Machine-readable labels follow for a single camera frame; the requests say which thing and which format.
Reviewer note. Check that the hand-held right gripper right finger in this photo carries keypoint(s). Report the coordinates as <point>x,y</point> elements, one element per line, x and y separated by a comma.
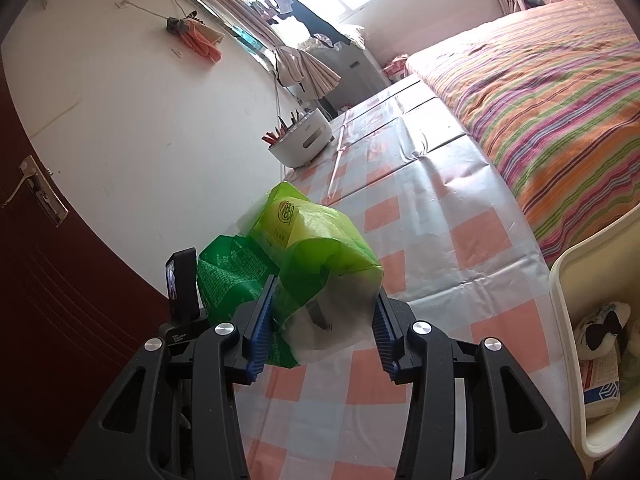
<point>385,335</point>

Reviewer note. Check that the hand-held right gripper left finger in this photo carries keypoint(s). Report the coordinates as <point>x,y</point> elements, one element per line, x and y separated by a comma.
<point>260,330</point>

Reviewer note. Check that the lime green plastic bag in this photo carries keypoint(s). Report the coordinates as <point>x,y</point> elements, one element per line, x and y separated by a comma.
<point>310,240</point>

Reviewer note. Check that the cream plastic bin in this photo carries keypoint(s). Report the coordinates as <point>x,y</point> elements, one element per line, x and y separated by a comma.
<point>562,280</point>

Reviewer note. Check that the white plush toy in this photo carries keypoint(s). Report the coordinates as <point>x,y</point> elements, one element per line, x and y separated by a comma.
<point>585,332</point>

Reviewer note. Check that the dark brown wooden door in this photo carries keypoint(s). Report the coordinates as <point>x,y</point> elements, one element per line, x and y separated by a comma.
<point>75,310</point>

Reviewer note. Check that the bunch of pencils and pens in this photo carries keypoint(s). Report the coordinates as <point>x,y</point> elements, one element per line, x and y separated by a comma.
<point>277,135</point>

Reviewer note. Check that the white oval pen holder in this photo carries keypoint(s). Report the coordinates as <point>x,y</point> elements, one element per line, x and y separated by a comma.
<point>305,142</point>

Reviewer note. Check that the beige folded umbrella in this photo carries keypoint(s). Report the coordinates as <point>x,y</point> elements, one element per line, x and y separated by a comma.
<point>310,75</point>

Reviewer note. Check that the pink hanging cloth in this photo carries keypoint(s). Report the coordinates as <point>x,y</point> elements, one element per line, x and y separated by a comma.
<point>202,40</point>

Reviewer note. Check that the small pink cloth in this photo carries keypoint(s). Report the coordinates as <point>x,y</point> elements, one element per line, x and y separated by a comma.
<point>397,65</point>

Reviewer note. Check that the striped colourful bed blanket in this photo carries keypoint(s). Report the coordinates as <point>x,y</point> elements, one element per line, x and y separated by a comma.
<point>550,110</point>

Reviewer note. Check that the black hanging garment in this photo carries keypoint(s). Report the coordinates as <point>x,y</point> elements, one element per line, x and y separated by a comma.
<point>320,27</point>

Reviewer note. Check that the grey hanging garment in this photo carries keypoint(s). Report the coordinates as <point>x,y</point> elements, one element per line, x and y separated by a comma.
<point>282,2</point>

